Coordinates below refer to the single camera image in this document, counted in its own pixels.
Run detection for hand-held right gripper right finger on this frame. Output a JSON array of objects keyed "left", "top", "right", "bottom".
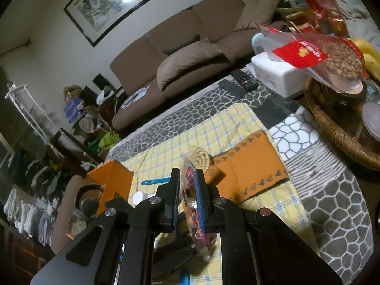
[{"left": 194, "top": 169, "right": 343, "bottom": 285}]

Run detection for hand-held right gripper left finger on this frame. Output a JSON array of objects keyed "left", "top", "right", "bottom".
[{"left": 30, "top": 168, "right": 181, "bottom": 285}]

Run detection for clear bag of rubber bands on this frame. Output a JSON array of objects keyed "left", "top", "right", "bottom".
[{"left": 180, "top": 153, "right": 222, "bottom": 262}]

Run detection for orange cardboard box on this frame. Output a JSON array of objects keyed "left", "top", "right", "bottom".
[{"left": 51, "top": 160, "right": 135, "bottom": 256}]

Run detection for blue plastic hoop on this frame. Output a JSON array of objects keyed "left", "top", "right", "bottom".
[{"left": 141, "top": 177, "right": 190, "bottom": 285}]

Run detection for white round cap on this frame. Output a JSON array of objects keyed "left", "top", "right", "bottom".
[{"left": 132, "top": 191, "right": 148, "bottom": 206}]

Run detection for wooden hairbrush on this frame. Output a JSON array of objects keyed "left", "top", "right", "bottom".
[{"left": 190, "top": 147, "right": 211, "bottom": 168}]

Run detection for orange patterned sock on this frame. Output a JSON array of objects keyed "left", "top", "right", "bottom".
[{"left": 205, "top": 129, "right": 290, "bottom": 204}]

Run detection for yellow plaid cloth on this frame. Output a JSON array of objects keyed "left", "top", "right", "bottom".
[{"left": 102, "top": 102, "right": 312, "bottom": 285}]

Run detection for green bag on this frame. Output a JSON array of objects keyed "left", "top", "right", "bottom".
[{"left": 98, "top": 131, "right": 121, "bottom": 150}]

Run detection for papers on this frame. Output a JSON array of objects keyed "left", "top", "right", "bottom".
[{"left": 122, "top": 86, "right": 150, "bottom": 107}]

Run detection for round tin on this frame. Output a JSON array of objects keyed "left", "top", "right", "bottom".
[{"left": 80, "top": 117, "right": 97, "bottom": 134}]

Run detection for grey patterned table cloth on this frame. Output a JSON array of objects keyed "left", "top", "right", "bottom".
[{"left": 105, "top": 67, "right": 375, "bottom": 285}]

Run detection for black remote control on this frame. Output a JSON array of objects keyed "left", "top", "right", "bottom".
[{"left": 230, "top": 71, "right": 259, "bottom": 91}]

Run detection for purple bag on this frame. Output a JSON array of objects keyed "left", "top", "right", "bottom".
[{"left": 64, "top": 96, "right": 85, "bottom": 124}]

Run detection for white tissue box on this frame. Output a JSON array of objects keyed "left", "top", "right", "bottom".
[{"left": 251, "top": 52, "right": 312, "bottom": 98}]

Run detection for wicker basket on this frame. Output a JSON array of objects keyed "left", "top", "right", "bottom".
[{"left": 303, "top": 76, "right": 380, "bottom": 171}]

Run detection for brown sofa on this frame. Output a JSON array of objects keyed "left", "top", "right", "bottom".
[{"left": 110, "top": 0, "right": 285, "bottom": 131}]

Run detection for purple teal cup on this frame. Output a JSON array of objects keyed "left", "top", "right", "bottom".
[{"left": 252, "top": 33, "right": 271, "bottom": 55}]

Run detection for glass jar with wooden lid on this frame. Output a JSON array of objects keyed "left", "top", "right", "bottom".
[{"left": 315, "top": 80, "right": 367, "bottom": 116}]

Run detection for white metal rack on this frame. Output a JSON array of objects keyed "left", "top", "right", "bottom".
[{"left": 5, "top": 81, "right": 64, "bottom": 161}]

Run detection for glass jar with clear lid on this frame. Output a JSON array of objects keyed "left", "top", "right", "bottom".
[{"left": 361, "top": 102, "right": 380, "bottom": 152}]

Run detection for clear bag of nuts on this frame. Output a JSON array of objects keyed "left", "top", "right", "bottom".
[{"left": 255, "top": 23, "right": 366, "bottom": 92}]

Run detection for light brown sofa cushion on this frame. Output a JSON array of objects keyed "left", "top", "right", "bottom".
[{"left": 234, "top": 0, "right": 285, "bottom": 32}]

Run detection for framed landscape painting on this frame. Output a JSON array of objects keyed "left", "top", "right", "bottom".
[{"left": 64, "top": 0, "right": 202, "bottom": 48}]

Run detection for bunch of yellow bananas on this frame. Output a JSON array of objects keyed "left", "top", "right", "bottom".
[{"left": 346, "top": 38, "right": 380, "bottom": 82}]

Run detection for red packets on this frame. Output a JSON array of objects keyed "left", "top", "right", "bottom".
[{"left": 303, "top": 0, "right": 349, "bottom": 34}]

